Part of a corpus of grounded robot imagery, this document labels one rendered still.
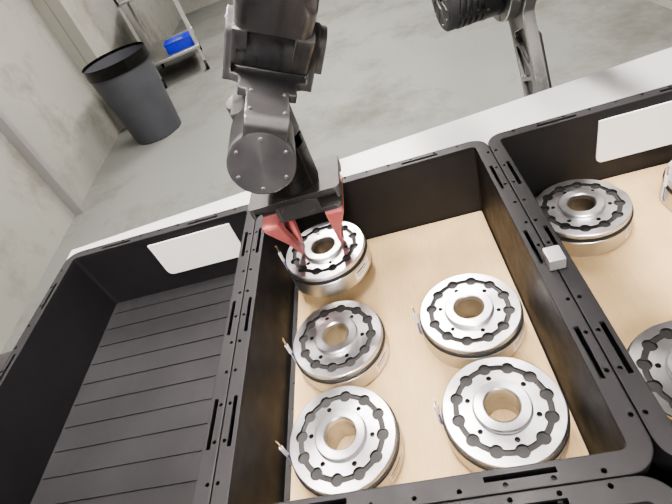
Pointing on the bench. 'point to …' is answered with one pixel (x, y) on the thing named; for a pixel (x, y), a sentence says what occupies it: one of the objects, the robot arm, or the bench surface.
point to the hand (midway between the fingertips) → (321, 241)
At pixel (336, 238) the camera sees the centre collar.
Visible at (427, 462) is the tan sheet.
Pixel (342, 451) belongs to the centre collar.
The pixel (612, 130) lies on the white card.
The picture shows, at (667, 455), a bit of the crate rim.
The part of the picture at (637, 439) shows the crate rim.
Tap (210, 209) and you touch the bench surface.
